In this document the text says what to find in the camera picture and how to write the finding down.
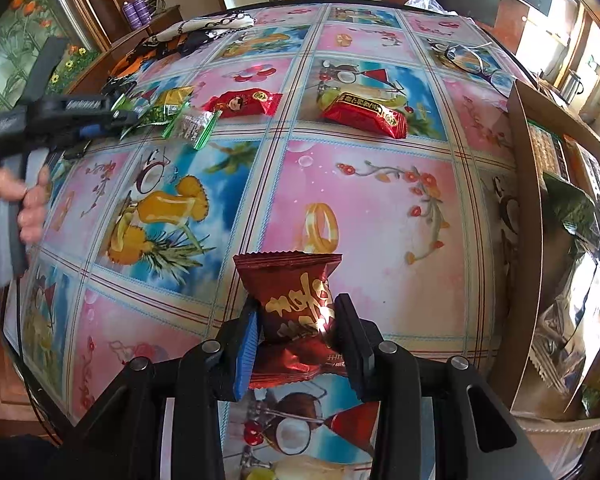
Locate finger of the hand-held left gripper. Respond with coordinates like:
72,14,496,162
99,94,144,130
62,121,132,160

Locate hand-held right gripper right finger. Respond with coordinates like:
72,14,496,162
332,294,556,480

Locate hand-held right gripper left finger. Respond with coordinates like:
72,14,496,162
70,296,261,480

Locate green leafy snack packet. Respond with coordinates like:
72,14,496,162
121,102,187,140

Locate green yellow snack packet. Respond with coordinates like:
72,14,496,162
152,86,197,111

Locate dark red gold-print candy packet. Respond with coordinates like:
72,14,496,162
232,251,354,392

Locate brown cardboard box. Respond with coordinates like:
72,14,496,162
504,80,600,423

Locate green-edged cracker packet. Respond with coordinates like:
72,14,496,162
527,122,572,182

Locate person's left hand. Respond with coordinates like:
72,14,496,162
0,166,51,277

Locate orange black pouch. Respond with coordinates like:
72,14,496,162
111,35,182,78

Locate clear green-striped snack packet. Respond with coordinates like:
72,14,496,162
162,107,223,152

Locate wooden cabinet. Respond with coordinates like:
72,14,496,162
62,4,183,96

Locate red figure-print candy packet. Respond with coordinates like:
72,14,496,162
202,88,284,119

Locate white black patterned scarf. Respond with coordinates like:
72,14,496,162
146,9,257,44

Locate printed fruit tablecloth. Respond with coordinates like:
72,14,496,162
5,2,548,480

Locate silver foil snack packet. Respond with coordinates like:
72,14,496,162
529,247,600,398

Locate red gold-print snack packet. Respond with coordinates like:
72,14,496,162
319,92,409,140

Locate dark green snack packet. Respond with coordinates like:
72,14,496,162
544,172,600,247

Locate eyeglasses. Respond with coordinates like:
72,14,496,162
429,41,510,93

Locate white plastic bag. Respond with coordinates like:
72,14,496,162
405,0,462,17

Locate metal kettle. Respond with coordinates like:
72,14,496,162
561,69,585,103

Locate black cable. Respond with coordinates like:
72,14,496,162
14,280,63,443

